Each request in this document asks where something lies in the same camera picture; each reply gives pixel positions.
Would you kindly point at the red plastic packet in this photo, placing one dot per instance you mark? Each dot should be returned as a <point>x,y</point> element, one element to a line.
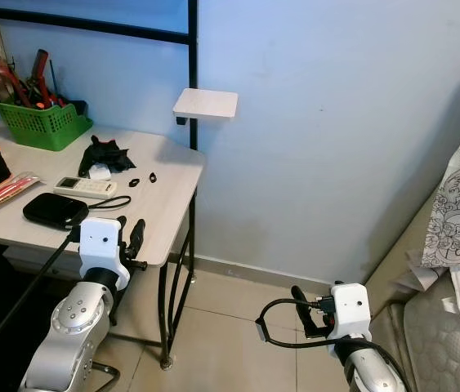
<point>5,196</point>

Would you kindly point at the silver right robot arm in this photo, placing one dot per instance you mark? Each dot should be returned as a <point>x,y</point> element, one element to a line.
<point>368,371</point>

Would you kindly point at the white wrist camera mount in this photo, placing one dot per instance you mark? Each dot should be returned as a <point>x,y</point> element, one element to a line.
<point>99,241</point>
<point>350,309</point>

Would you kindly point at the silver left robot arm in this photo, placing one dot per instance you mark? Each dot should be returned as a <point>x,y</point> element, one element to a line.
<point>70,327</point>

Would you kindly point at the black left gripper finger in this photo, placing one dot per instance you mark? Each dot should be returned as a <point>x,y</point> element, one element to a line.
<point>138,233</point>
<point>122,231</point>

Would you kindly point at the crumpled black cloth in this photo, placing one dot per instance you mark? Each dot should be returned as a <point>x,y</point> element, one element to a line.
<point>103,153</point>

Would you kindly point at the green plastic basket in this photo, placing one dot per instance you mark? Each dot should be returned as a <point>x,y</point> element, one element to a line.
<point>46,129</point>

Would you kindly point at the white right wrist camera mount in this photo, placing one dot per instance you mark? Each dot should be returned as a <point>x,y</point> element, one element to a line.
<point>350,309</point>

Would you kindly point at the white desk drawer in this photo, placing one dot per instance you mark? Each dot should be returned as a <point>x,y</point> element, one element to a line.
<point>33,260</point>

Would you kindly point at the white desk black metal frame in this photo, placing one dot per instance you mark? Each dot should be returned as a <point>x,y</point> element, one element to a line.
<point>172,204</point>

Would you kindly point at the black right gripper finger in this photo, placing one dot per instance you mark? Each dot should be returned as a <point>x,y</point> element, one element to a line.
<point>302,307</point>

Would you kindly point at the small white paper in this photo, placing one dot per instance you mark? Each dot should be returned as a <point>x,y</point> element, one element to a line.
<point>100,172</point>

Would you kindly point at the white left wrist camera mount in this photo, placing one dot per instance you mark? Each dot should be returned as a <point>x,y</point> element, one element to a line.
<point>99,241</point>

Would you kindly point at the white remote control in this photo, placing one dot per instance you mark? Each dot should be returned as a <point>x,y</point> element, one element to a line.
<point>84,187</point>

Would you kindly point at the small white side shelf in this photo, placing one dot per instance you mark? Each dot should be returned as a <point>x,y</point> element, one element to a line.
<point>205,104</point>

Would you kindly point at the grey quilted mattress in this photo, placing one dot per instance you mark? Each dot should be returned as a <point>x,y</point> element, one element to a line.
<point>426,351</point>

